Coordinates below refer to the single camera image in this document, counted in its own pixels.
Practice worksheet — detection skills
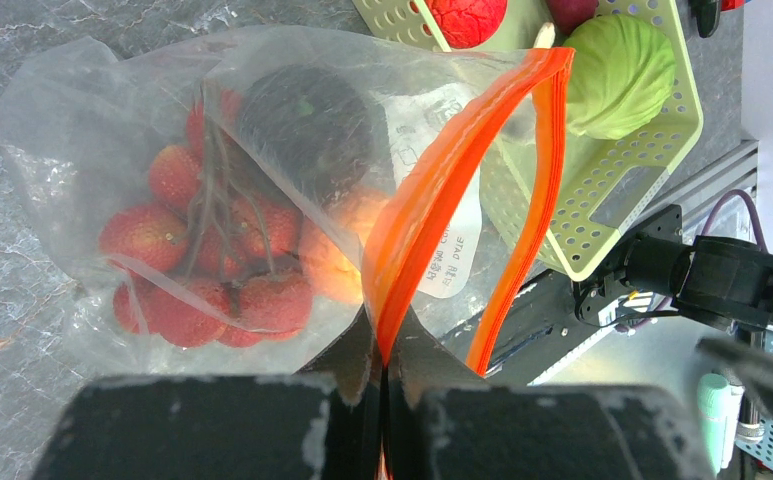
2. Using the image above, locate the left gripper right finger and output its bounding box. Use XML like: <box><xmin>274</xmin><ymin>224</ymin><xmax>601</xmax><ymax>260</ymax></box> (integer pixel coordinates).
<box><xmin>385</xmin><ymin>301</ymin><xmax>713</xmax><ymax>479</ymax></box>

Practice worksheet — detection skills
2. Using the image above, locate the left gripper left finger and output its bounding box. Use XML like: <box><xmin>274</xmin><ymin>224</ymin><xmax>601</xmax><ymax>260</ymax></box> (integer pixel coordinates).
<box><xmin>33</xmin><ymin>314</ymin><xmax>381</xmax><ymax>479</ymax></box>

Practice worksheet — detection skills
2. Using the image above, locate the orange peach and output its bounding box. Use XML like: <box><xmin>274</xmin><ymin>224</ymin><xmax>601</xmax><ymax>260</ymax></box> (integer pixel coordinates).
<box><xmin>298</xmin><ymin>187</ymin><xmax>389</xmax><ymax>305</ymax></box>

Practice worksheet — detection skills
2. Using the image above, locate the red lychee bunch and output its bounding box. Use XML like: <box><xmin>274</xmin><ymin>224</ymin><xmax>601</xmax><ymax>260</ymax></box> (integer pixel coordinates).
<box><xmin>98</xmin><ymin>89</ymin><xmax>314</xmax><ymax>349</ymax></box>

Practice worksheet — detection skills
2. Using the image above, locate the clear zip top bag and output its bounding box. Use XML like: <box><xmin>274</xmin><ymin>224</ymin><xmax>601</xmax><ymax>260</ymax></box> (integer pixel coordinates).
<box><xmin>0</xmin><ymin>25</ymin><xmax>574</xmax><ymax>375</ymax></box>

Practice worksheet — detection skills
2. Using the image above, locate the dark mangosteen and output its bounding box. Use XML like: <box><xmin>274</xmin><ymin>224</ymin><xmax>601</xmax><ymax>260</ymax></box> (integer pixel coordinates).
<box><xmin>236</xmin><ymin>65</ymin><xmax>388</xmax><ymax>209</ymax></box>

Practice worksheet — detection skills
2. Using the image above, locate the red textured ball fruit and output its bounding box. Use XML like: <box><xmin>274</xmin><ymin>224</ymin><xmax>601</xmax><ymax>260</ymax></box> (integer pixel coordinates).
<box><xmin>425</xmin><ymin>0</ymin><xmax>508</xmax><ymax>49</ymax></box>

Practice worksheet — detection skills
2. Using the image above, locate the teal microphone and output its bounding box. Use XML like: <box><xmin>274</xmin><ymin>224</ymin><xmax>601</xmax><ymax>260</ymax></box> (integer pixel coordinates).
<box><xmin>697</xmin><ymin>373</ymin><xmax>744</xmax><ymax>475</ymax></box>

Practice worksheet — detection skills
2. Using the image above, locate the green perforated plastic basket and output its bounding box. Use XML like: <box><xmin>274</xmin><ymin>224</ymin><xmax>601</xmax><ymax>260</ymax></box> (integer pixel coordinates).
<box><xmin>352</xmin><ymin>1</ymin><xmax>703</xmax><ymax>297</ymax></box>

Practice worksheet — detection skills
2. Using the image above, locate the green cabbage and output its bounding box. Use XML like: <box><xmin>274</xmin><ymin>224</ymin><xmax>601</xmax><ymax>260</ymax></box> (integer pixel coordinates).
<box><xmin>563</xmin><ymin>14</ymin><xmax>677</xmax><ymax>140</ymax></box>

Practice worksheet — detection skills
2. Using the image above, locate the white garlic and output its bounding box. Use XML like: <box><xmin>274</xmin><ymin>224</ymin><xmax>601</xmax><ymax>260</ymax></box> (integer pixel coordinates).
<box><xmin>533</xmin><ymin>22</ymin><xmax>556</xmax><ymax>49</ymax></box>

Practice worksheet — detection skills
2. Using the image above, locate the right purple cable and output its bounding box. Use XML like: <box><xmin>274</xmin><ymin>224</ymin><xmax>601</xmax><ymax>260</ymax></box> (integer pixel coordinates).
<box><xmin>700</xmin><ymin>189</ymin><xmax>770</xmax><ymax>253</ymax></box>

